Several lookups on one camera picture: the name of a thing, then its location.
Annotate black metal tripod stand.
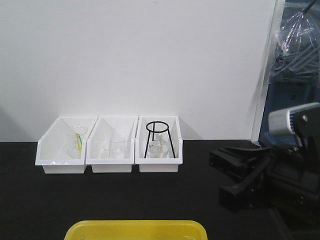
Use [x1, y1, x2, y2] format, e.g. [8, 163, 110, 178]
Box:
[144, 120, 176, 159]

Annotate white left storage bin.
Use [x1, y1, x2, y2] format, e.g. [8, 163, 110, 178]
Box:
[35, 116, 98, 174]

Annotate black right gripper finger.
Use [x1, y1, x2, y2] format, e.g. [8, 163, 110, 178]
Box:
[209, 147, 271, 179]
[218, 162, 269, 213]

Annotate glass funnel with yellow stick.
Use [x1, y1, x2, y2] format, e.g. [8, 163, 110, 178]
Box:
[65, 125, 88, 159]

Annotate clear glass beakers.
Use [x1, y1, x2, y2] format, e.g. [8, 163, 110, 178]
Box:
[100, 134, 130, 159]

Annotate clear plastic wrap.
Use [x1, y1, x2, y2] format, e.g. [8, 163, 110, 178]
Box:
[269, 0, 320, 88]

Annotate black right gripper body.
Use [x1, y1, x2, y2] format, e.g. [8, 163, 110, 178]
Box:
[265, 134, 320, 213]

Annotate white right storage bin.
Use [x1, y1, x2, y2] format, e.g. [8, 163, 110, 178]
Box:
[134, 116, 183, 173]

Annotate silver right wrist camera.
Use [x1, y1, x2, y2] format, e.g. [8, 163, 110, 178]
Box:
[268, 102, 320, 136]

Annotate white storage bin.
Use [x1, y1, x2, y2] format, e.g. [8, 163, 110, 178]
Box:
[35, 116, 98, 174]
[134, 116, 183, 173]
[85, 116, 138, 174]

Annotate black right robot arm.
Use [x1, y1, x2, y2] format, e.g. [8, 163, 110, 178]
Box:
[209, 135, 320, 240]

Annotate clear glass flask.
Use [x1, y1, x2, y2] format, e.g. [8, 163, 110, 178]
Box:
[147, 133, 169, 159]

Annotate blue drying rack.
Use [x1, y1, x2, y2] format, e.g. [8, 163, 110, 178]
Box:
[258, 6, 320, 146]

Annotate white middle storage bin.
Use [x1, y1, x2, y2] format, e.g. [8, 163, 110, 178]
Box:
[85, 116, 138, 174]

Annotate yellow plastic tray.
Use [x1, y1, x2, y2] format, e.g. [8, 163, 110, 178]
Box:
[64, 220, 208, 240]

